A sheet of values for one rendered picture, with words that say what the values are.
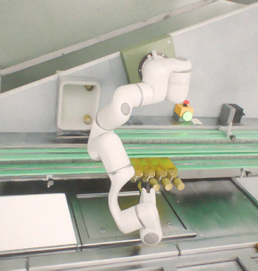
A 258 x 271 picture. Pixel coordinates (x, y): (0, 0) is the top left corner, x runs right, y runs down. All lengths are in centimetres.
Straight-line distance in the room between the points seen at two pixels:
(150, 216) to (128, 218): 7
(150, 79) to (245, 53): 77
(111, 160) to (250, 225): 83
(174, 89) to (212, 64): 53
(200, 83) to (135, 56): 42
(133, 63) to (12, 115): 58
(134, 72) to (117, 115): 49
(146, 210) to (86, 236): 31
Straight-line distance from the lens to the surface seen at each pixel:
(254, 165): 197
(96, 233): 139
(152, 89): 126
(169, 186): 149
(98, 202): 155
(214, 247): 148
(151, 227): 119
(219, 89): 190
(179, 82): 133
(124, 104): 115
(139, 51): 158
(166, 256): 139
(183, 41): 173
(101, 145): 113
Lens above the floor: 227
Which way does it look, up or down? 58 degrees down
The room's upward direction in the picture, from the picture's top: 146 degrees clockwise
